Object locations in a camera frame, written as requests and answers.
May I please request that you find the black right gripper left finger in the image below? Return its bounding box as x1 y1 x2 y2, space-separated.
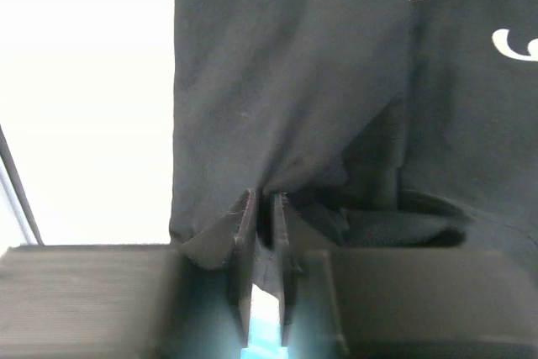
1 190 256 358

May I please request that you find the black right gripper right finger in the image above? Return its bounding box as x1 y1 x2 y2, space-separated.
272 195 537 358

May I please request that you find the black printed t-shirt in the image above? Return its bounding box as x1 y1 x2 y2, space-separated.
170 0 537 274

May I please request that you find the blue transparent plastic bin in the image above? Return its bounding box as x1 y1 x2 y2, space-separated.
240 285 288 359

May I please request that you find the right aluminium corner post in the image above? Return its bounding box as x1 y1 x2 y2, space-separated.
1 130 44 245

